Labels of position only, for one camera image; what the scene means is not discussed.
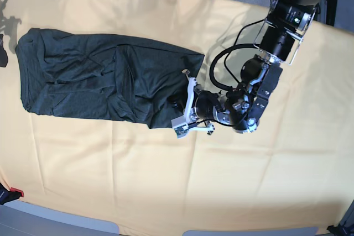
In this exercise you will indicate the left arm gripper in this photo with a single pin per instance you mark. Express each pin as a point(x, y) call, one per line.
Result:
point(200, 106)

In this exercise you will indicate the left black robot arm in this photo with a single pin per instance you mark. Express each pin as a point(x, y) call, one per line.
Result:
point(241, 107)

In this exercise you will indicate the red and black clamp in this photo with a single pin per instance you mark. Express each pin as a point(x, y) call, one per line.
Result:
point(9, 195)

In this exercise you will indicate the yellow table cloth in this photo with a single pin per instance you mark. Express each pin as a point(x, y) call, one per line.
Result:
point(294, 171)

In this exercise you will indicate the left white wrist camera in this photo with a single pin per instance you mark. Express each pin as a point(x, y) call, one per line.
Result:
point(180, 126)

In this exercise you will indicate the dark green long-sleeve shirt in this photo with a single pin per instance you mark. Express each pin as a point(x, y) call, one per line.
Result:
point(103, 76)

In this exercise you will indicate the black clamp right corner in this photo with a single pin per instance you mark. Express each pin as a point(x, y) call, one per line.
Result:
point(341, 230)

